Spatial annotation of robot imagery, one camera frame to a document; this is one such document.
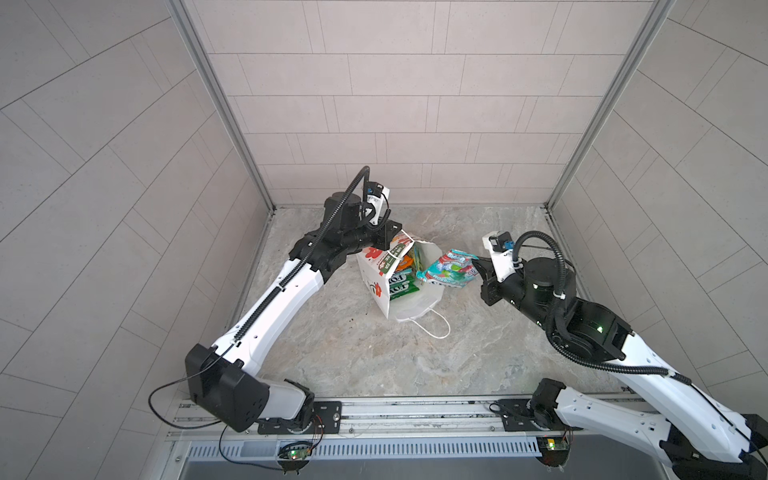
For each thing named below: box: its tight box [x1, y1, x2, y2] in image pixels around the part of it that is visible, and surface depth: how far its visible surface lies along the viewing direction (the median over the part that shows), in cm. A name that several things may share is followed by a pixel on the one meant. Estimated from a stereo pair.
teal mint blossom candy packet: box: [416, 249, 479, 288], surface depth 65 cm
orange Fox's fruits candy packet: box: [394, 255, 414, 272], surface depth 88 cm
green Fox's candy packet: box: [388, 268, 420, 301], surface depth 88 cm
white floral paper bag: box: [356, 231, 451, 340], surface depth 80 cm
